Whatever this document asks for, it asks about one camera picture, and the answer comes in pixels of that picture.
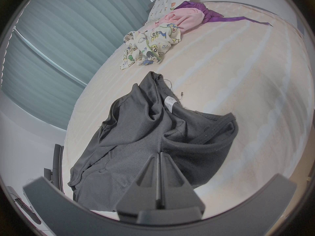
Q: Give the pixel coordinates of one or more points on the black chest of drawers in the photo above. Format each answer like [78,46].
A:
[58,168]

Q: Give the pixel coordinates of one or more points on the white printed pillow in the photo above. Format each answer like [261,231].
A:
[169,1]

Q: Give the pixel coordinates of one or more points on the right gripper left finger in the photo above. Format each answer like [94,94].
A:
[145,188]

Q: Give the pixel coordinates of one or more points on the white printed pyjama garment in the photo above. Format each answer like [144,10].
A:
[155,43]

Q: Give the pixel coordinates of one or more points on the black shorts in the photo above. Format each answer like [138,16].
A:
[137,136]

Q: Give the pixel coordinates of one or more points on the purple garment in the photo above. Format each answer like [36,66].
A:
[209,12]

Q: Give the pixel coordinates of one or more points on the pink garment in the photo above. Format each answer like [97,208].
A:
[187,18]

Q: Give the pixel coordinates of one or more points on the blue-green curtain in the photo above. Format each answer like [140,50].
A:
[81,26]
[37,82]

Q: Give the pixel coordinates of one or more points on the bed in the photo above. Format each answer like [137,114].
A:
[233,87]

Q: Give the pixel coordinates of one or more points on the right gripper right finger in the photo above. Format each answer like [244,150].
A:
[176,188]

